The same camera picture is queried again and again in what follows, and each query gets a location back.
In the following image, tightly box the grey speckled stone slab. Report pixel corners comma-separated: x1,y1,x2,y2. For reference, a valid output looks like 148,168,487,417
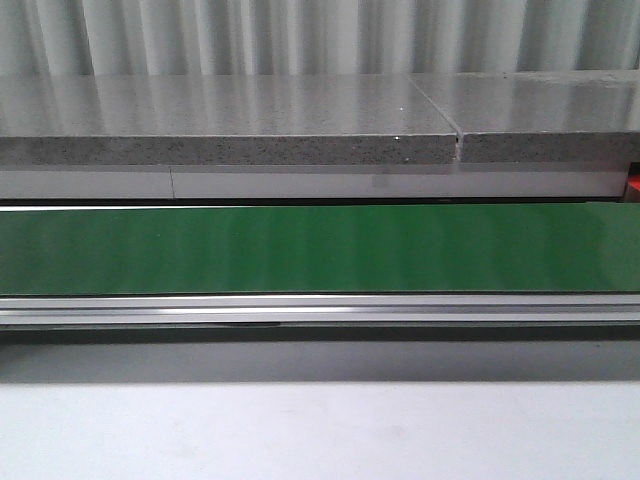
1,75,456,166
411,70,639,170

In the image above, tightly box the grey speckled stone slab left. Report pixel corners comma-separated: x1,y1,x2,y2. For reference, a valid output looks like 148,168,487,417
1,75,456,166

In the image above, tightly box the grey speckled stone slab right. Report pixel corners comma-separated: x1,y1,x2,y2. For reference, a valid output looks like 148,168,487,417
411,70,639,170

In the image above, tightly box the white pleated curtain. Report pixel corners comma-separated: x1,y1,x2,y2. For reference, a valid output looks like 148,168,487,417
1,1,639,75

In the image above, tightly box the green conveyor belt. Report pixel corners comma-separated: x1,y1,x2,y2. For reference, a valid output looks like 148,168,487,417
1,203,639,296

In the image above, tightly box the aluminium conveyor frame rail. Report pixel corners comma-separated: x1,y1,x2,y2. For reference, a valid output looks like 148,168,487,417
1,292,639,344

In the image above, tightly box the white cabinet panel under slab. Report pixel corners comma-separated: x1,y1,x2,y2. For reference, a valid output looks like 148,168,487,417
1,162,629,200

